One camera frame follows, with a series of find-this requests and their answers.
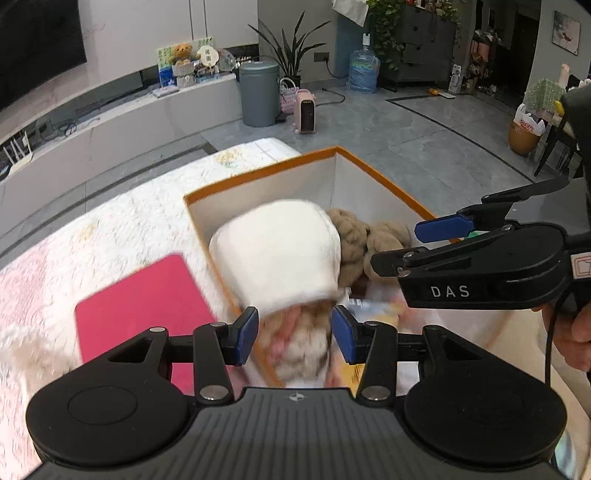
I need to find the white hanging cloth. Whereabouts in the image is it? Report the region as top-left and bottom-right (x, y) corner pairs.
(331, 0), (370, 28)

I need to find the pink space heater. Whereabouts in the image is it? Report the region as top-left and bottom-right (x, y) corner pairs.
(294, 89), (319, 134)

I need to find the long-leaved green plant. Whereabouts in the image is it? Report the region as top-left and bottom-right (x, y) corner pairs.
(248, 11), (319, 88)

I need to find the orange printed snack packet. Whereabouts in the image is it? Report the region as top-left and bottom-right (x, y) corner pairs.
(344, 298), (404, 326)

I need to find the white plush toy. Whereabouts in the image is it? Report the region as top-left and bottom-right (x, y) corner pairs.
(209, 198), (342, 384)

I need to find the person's right hand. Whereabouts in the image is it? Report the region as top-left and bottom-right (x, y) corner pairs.
(541, 295), (591, 372)

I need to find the dark drawer cabinet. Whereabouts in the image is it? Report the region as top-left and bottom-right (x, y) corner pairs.
(379, 2), (458, 93)

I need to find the grey television console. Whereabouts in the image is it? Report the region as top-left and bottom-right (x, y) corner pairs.
(0, 44), (259, 241)

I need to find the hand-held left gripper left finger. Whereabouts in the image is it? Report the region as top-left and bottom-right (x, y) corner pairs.
(108, 307), (259, 404)

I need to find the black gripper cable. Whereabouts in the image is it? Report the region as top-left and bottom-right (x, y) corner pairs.
(544, 277), (578, 389)

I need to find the blue water jug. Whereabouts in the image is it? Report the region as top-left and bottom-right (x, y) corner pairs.
(346, 45), (382, 94)

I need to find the grey round trash bin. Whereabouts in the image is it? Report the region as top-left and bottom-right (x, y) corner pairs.
(238, 60), (281, 127)

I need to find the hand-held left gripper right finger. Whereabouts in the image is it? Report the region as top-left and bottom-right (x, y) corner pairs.
(331, 305), (485, 404)

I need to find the white router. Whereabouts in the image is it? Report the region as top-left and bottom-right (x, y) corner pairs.
(0, 131), (35, 174)

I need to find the brown plush toy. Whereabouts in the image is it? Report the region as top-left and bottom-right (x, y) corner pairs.
(327, 208), (413, 296)

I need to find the woven pink basket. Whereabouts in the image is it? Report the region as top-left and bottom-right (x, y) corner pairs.
(278, 78), (301, 115)

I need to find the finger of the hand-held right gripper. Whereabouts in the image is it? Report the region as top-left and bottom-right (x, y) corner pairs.
(414, 179), (571, 244)
(370, 222), (515, 278)

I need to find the brown ceramic pot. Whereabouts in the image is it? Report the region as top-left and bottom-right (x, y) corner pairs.
(508, 117), (541, 155)

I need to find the white lace tablecloth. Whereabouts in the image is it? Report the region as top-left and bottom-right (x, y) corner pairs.
(0, 137), (305, 476)

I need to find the framed wall picture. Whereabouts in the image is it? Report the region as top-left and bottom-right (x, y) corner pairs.
(553, 10), (581, 56)

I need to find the orange cardboard box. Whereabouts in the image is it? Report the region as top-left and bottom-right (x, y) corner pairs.
(183, 145), (462, 388)

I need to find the black television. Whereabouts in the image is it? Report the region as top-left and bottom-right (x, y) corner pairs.
(0, 0), (88, 112)

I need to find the white red-printed plastic bag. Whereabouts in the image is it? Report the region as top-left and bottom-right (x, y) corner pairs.
(514, 104), (546, 136)

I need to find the trailing green houseplant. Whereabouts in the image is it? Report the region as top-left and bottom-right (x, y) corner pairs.
(367, 0), (407, 70)

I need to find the dark dining chair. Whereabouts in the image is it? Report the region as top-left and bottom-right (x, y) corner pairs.
(533, 74), (587, 178)

